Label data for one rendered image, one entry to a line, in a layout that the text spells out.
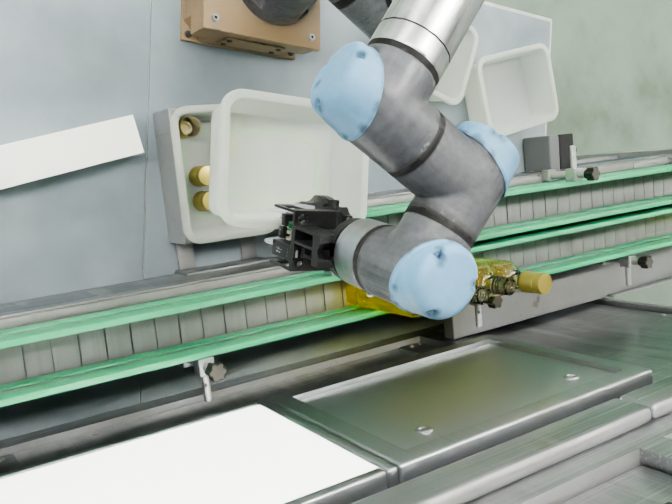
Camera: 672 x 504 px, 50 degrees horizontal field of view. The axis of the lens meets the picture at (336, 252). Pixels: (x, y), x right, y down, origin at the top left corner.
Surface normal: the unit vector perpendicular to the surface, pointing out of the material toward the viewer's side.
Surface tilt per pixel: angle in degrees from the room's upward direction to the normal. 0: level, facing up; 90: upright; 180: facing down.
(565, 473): 90
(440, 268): 8
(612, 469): 0
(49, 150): 0
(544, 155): 90
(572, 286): 0
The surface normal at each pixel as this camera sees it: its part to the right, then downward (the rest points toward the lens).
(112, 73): 0.53, 0.06
